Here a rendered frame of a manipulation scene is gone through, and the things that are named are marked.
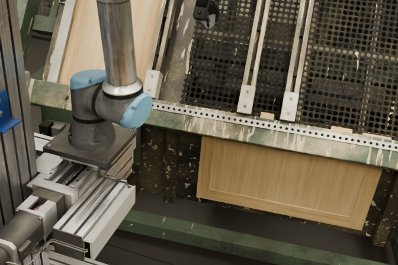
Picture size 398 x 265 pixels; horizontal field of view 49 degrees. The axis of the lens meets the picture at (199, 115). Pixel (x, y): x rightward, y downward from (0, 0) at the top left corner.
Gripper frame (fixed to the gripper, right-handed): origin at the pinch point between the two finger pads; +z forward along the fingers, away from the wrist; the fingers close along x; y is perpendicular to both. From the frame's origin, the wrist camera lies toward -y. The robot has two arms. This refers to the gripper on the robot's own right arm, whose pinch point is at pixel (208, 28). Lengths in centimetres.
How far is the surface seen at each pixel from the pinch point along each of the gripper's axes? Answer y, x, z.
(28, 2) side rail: 17, 100, 21
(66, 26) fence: 11, 77, 26
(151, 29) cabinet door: 20.0, 36.3, 27.6
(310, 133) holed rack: -7, -46, 45
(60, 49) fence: 0, 77, 32
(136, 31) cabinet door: 18, 44, 28
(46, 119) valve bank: -29, 76, 50
